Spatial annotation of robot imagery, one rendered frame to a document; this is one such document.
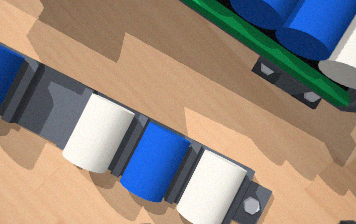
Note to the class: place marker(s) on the blue cylinder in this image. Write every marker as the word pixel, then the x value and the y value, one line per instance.
pixel 267 14
pixel 10 63
pixel 313 28
pixel 154 163

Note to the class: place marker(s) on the white cylinder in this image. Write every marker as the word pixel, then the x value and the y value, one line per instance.
pixel 98 134
pixel 210 190
pixel 341 65

